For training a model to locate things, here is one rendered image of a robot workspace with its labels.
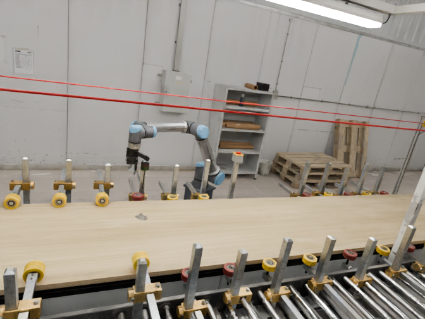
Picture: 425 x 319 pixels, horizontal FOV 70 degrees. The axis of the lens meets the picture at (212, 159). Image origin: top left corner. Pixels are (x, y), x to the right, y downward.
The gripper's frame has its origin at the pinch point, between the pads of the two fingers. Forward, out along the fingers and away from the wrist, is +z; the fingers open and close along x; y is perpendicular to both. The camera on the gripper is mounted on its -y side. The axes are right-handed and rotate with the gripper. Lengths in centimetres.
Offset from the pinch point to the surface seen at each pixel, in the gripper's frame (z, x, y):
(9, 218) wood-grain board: 10, 42, 73
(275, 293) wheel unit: 17, 119, -56
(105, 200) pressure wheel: 5.9, 31.9, 22.6
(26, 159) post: -13, 10, 70
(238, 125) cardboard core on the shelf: 5, -222, -197
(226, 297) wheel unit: 14, 118, -28
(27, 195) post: 12, 10, 70
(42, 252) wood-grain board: 10, 76, 54
